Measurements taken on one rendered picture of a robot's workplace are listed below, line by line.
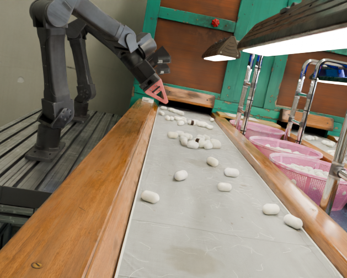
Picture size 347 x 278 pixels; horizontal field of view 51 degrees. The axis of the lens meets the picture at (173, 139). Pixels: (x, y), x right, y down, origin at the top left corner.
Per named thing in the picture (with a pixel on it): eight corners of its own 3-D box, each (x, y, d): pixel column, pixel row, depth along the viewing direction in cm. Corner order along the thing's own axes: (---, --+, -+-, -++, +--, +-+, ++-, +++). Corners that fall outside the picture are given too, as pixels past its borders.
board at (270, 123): (219, 116, 190) (219, 114, 190) (215, 113, 205) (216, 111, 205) (280, 128, 192) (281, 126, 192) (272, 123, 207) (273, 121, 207)
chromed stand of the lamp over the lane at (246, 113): (198, 145, 151) (220, 36, 142) (194, 137, 170) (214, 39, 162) (242, 154, 152) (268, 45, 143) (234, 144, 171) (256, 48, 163)
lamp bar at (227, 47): (217, 54, 123) (222, 32, 122) (201, 58, 184) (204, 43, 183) (240, 59, 124) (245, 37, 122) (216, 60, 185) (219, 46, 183)
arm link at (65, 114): (55, 102, 108) (37, 101, 103) (72, 108, 102) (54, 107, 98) (53, 122, 109) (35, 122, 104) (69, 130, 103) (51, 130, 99)
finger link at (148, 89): (174, 94, 125) (156, 73, 124) (174, 96, 118) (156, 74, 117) (158, 107, 126) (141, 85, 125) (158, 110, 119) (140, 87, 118)
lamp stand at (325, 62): (291, 163, 153) (319, 55, 144) (277, 152, 172) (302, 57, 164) (335, 171, 153) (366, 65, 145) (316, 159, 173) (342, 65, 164)
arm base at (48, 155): (69, 121, 113) (46, 117, 112) (54, 133, 94) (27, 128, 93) (65, 145, 115) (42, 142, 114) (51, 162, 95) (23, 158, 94)
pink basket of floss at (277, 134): (260, 153, 160) (265, 132, 159) (214, 137, 179) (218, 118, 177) (289, 151, 179) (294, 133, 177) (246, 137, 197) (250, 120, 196)
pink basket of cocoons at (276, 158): (276, 205, 95) (285, 171, 93) (252, 175, 121) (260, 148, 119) (374, 223, 96) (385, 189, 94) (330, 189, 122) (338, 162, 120)
